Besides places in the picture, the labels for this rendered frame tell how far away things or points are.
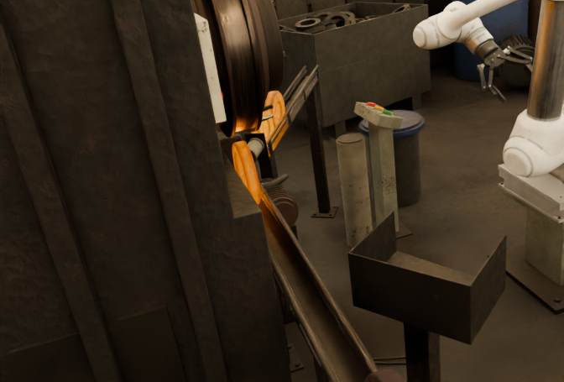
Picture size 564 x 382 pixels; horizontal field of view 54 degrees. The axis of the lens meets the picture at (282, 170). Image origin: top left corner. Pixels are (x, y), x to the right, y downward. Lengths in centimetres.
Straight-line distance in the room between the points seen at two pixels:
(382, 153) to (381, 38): 162
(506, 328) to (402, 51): 243
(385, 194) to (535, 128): 86
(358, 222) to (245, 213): 144
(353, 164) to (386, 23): 179
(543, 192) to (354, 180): 75
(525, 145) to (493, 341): 67
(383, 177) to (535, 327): 86
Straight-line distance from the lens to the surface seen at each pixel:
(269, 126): 208
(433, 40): 207
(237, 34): 124
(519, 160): 191
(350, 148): 232
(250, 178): 148
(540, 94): 188
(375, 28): 391
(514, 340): 210
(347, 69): 378
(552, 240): 226
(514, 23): 484
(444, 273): 134
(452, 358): 201
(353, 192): 241
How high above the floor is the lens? 136
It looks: 23 degrees down
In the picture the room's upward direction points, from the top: 9 degrees counter-clockwise
